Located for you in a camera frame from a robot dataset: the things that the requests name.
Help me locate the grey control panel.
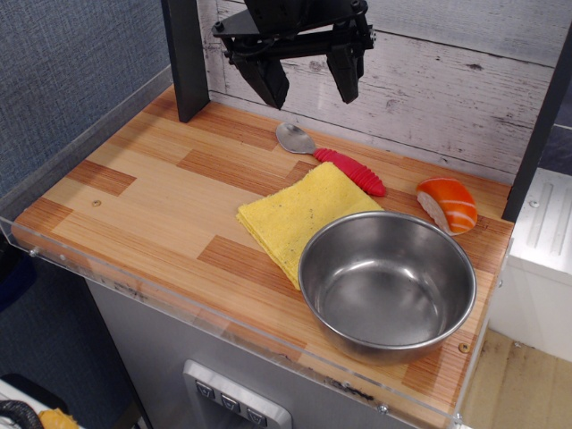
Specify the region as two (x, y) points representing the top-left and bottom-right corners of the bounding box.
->
(182, 359), (293, 428)

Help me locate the yellow cloth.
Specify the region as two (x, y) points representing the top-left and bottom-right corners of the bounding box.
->
(237, 162), (382, 290)

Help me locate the toy salmon sushi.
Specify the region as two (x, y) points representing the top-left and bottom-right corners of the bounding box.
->
(416, 177), (478, 236)

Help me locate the black right post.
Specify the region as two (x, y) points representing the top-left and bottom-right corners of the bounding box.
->
(501, 28), (571, 223)

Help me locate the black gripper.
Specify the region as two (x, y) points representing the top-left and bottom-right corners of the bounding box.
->
(212, 0), (374, 110)

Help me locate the black post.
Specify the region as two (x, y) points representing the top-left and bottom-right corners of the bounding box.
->
(161, 0), (210, 122)
(501, 28), (571, 223)

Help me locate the yellow object bottom left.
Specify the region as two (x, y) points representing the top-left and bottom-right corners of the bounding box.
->
(38, 408), (80, 429)

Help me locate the white side cabinet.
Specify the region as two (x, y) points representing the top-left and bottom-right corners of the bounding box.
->
(489, 168), (571, 361)

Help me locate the red handled metal spoon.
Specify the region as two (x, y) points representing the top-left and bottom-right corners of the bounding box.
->
(275, 122), (387, 197)

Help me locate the black left post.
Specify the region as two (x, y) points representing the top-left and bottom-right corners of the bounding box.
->
(161, 0), (210, 122)

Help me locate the black cable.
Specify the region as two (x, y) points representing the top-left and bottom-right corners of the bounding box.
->
(0, 400), (44, 429)

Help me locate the steel bowl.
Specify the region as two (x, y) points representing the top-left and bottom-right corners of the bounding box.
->
(299, 211), (477, 365)

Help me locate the clear acrylic guard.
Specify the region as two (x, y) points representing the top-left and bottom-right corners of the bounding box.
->
(1, 74), (512, 428)

